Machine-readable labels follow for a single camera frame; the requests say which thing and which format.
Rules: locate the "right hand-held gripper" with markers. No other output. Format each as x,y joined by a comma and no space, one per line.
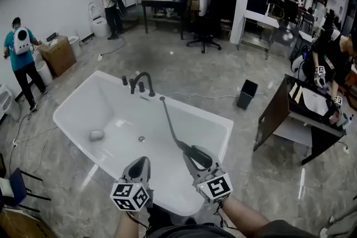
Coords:
216,188

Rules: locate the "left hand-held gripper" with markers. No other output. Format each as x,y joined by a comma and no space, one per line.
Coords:
129,196

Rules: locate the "person's left forearm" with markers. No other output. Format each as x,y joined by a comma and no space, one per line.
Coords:
125,227

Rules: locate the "person's right forearm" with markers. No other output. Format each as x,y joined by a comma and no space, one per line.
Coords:
242,214

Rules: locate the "white bathtub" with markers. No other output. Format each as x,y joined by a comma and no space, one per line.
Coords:
125,120

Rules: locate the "person's black shoe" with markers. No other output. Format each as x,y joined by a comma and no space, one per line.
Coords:
191,220

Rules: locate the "person's dark grey clothing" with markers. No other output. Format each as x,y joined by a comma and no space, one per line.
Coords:
189,232

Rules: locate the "black trash bin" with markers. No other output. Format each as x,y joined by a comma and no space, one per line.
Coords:
246,94

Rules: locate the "black faucet knob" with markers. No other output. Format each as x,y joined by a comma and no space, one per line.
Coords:
124,80
131,89
141,87

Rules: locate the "dark vanity cabinet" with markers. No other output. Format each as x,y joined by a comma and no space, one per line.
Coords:
274,114

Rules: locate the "blue chair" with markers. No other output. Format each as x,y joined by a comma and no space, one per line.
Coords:
16,186

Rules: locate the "white power strip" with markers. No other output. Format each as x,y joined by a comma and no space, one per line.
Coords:
100,57

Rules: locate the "white sink basin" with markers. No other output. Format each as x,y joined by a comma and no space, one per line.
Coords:
315,100

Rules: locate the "large torn cardboard box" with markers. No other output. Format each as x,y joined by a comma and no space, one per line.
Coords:
16,225

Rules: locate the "black office chair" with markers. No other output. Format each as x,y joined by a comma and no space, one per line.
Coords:
205,30

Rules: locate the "white toilet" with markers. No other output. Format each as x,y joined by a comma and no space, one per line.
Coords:
46,73
7,100
100,29

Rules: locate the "pink cup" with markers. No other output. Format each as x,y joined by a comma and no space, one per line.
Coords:
333,120

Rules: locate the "brown cardboard box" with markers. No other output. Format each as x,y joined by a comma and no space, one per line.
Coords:
60,57

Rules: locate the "white round bin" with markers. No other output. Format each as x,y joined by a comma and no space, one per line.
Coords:
74,46

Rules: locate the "white cup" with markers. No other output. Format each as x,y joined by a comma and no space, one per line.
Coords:
342,120

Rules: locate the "metal rack table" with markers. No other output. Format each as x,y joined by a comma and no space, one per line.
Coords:
259,25

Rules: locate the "black device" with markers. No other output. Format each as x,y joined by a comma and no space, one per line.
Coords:
51,36

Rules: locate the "black table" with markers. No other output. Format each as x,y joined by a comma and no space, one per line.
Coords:
164,2

